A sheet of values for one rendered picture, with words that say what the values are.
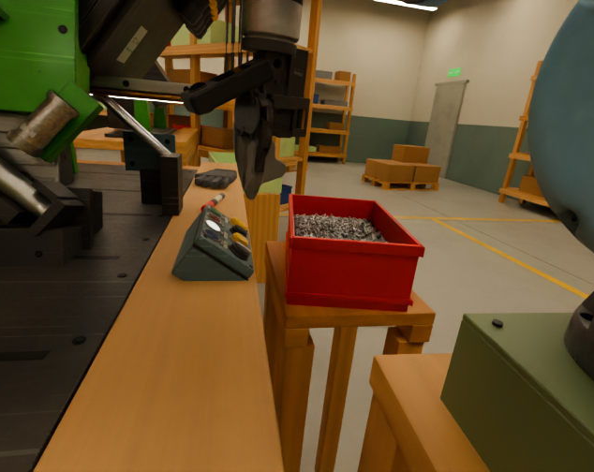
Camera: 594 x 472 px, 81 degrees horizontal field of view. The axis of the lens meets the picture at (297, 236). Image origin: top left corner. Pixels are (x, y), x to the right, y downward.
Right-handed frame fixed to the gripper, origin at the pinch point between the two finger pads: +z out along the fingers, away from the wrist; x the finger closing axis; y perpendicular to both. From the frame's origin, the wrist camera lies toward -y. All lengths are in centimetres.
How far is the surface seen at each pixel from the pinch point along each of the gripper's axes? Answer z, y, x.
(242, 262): 5.1, -6.0, -11.7
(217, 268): 5.7, -8.7, -10.9
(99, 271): 7.8, -20.3, -3.0
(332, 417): 72, 34, 4
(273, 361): 52, 17, 13
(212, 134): 36, 109, 298
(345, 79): -50, 594, 674
